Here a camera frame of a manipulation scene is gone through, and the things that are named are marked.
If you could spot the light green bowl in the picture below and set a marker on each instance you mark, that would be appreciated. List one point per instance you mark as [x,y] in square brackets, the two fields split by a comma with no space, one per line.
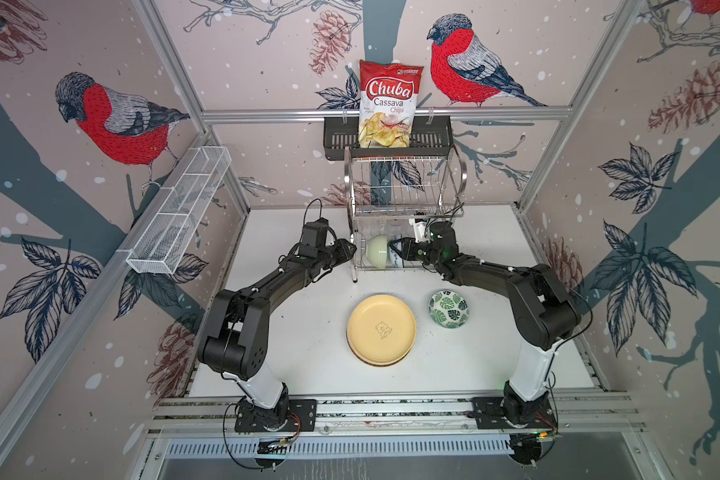
[376,251]

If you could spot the white wire mesh basket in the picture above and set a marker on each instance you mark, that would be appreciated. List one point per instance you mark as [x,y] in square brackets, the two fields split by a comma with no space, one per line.
[169,233]

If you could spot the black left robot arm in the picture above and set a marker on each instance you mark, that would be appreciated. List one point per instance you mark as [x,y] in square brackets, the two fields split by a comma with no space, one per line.
[234,340]

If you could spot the black wall shelf basket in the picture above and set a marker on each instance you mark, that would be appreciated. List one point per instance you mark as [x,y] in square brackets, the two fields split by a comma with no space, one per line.
[374,138]

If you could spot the red Chuba chips bag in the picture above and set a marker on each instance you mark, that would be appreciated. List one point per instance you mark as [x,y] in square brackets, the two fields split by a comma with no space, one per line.
[388,92]

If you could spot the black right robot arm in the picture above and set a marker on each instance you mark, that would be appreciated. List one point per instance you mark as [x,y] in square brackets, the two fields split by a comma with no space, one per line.
[544,313]

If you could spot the aluminium frame corner post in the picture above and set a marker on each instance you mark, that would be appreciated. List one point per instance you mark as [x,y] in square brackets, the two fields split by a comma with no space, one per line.
[157,31]

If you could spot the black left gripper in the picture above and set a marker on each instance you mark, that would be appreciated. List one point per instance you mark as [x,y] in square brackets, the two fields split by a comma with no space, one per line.
[342,250]

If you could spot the green leaf patterned bowl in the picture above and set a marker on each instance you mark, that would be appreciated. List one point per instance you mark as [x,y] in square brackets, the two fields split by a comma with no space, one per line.
[448,309]

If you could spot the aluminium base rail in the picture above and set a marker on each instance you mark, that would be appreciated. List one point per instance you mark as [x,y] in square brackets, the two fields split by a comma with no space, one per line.
[357,426]

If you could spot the silver two-tier dish rack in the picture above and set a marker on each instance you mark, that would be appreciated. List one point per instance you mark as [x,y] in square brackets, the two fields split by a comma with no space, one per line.
[383,193]

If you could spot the yellow plate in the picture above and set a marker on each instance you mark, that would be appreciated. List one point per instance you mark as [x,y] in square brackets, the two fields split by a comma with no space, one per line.
[381,330]

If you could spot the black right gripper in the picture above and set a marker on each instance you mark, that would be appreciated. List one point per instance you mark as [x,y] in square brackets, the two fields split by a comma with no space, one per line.
[408,247]

